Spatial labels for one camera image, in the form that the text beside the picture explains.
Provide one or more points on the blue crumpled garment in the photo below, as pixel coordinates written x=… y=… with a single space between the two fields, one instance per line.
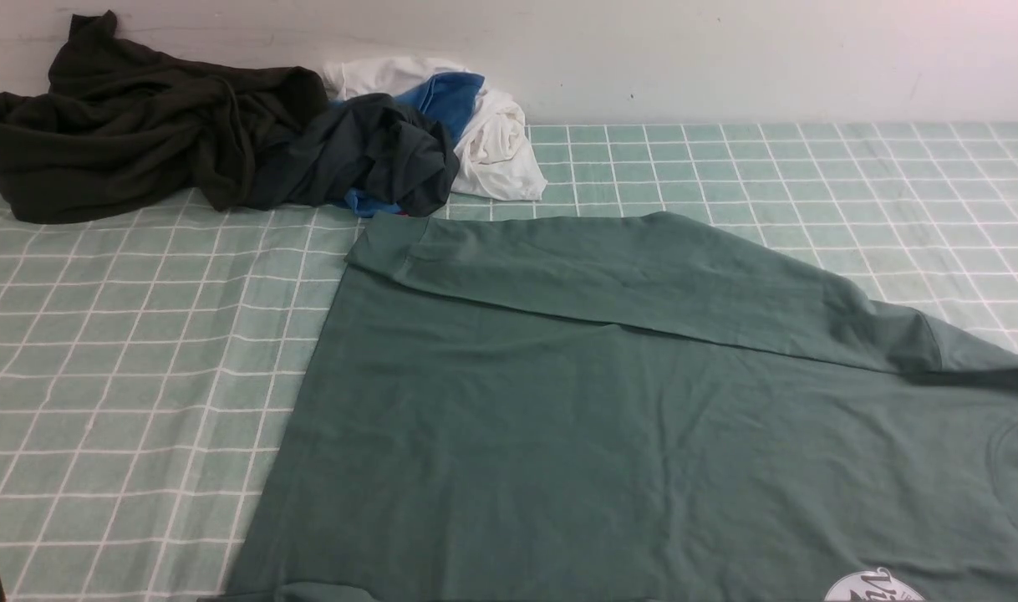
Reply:
x=448 y=100

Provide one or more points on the green long sleeve shirt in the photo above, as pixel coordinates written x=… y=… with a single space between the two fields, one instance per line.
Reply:
x=632 y=409

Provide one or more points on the dark navy crumpled garment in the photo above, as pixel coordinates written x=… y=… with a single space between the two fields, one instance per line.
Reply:
x=372 y=146

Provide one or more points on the dark olive crumpled garment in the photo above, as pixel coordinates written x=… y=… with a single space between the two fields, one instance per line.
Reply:
x=124 y=126

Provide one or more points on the green checkered table cloth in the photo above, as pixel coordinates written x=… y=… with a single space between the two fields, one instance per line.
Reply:
x=148 y=362

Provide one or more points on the white crumpled garment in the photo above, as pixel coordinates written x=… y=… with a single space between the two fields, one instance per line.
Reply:
x=497 y=159

